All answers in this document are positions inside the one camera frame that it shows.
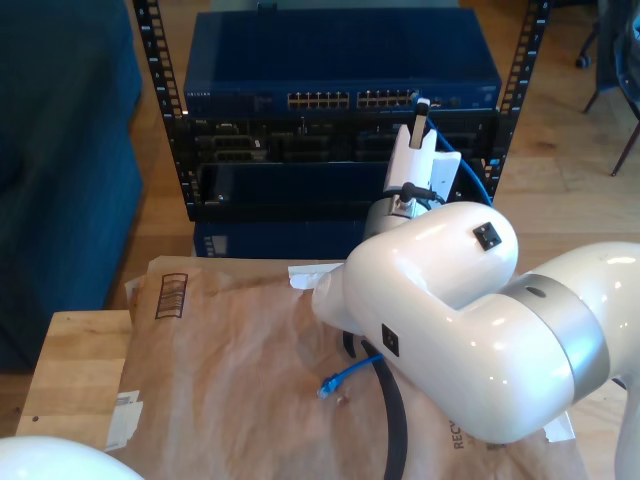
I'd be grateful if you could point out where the blue network cable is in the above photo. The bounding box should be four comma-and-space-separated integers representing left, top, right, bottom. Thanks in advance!
317, 89, 496, 401

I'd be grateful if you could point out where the black rack server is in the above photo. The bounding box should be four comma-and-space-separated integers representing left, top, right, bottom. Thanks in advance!
169, 112, 501, 166

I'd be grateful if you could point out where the dark blue equipment case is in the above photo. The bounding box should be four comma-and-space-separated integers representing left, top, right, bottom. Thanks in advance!
192, 219, 374, 261

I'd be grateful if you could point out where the dark office chair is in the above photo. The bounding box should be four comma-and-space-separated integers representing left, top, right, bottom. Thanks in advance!
574, 0, 640, 179

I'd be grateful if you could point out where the brown paper mailer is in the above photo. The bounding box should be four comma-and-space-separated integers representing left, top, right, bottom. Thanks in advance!
99, 254, 589, 480

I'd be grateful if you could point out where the blue sofa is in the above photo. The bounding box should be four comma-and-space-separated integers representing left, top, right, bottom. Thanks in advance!
0, 0, 146, 374

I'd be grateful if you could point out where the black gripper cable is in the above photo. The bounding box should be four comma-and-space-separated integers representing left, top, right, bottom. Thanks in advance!
401, 181, 447, 206

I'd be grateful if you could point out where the blue network switch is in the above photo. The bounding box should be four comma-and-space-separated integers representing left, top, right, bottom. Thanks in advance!
182, 8, 503, 115

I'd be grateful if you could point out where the black rack frame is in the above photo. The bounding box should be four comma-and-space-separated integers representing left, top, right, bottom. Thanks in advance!
130, 0, 551, 224

